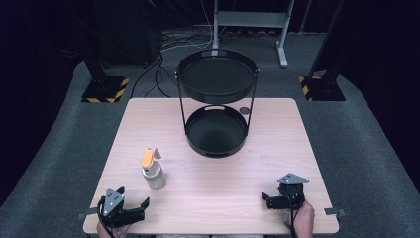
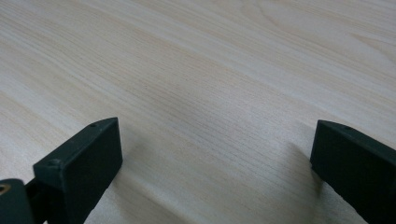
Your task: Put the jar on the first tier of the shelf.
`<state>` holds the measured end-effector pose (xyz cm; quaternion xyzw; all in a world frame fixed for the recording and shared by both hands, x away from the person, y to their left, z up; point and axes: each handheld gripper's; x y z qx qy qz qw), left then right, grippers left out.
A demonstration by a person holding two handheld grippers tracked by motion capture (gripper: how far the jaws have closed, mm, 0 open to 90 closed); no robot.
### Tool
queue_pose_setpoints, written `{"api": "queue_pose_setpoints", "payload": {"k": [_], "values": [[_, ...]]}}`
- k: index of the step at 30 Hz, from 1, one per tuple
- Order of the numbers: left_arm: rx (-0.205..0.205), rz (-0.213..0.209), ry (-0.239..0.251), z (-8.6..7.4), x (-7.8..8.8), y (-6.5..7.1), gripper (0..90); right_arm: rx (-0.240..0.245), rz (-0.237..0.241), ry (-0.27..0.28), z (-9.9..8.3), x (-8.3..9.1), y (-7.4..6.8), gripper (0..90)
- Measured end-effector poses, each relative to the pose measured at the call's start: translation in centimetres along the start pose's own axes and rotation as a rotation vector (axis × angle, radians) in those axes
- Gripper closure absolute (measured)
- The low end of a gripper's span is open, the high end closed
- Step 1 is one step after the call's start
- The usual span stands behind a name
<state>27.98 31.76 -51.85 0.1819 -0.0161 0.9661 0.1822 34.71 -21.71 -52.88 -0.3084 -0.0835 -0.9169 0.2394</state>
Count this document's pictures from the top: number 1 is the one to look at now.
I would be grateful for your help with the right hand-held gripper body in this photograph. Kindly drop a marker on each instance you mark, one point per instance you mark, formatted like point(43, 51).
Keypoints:
point(292, 195)

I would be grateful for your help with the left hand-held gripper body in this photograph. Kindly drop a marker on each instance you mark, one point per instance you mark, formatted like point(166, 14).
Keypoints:
point(114, 202)

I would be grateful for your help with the person's right hand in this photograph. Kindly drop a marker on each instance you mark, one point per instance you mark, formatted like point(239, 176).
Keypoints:
point(304, 219)

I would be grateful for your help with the person's left hand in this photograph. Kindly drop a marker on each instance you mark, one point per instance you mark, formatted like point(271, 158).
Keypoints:
point(107, 230)

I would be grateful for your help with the clear spray bottle orange top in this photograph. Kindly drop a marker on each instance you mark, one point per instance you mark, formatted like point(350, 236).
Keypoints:
point(153, 175)

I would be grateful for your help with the small grey round disc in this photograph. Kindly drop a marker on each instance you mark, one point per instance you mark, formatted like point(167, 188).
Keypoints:
point(244, 110)

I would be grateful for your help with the black stand with striped base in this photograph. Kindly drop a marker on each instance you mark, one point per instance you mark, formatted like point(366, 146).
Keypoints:
point(322, 89)
point(105, 89)

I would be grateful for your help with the black two-tier round tray rack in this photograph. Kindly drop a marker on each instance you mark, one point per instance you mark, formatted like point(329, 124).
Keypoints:
point(216, 77)

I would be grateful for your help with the grey table clamp bracket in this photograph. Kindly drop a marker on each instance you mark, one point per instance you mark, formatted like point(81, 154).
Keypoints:
point(86, 213)
point(335, 212)

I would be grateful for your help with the grey metal desk frame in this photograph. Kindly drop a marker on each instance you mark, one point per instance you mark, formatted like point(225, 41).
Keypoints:
point(251, 19)

